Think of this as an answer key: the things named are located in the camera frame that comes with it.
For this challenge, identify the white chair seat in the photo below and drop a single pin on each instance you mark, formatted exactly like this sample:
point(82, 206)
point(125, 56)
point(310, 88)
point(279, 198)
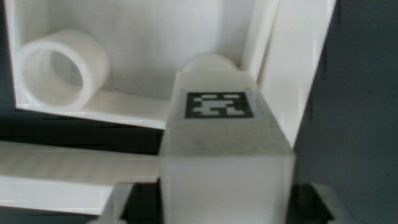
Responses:
point(100, 49)

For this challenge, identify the white chair leg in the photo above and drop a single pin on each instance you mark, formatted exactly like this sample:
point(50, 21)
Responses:
point(226, 156)

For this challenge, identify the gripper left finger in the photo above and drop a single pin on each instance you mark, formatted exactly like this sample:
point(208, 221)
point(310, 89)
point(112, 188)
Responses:
point(134, 204)

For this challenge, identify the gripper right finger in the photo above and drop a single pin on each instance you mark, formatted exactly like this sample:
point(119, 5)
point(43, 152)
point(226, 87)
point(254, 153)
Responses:
point(317, 206)

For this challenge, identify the white front fence bar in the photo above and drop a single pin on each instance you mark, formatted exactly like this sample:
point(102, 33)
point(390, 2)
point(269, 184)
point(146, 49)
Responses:
point(59, 179)

